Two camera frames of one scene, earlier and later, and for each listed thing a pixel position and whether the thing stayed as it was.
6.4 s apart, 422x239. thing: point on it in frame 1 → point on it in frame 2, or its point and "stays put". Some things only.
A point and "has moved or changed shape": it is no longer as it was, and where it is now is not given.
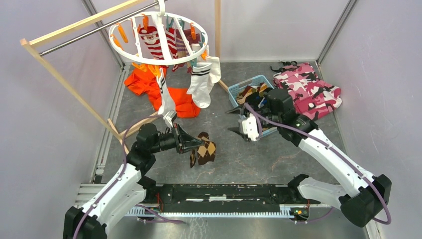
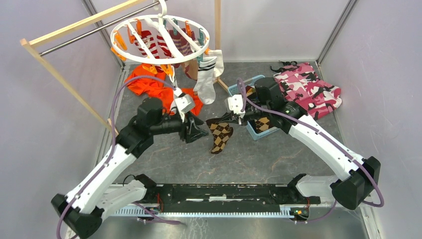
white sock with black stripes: [206, 71] has moved or changed shape
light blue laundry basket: [253, 81] stays put
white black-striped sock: [168, 103] → [172, 78]
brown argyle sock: [206, 153] → [221, 131]
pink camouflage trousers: [313, 97] stays put
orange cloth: [145, 80] stays put
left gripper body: [177, 138] → [183, 131]
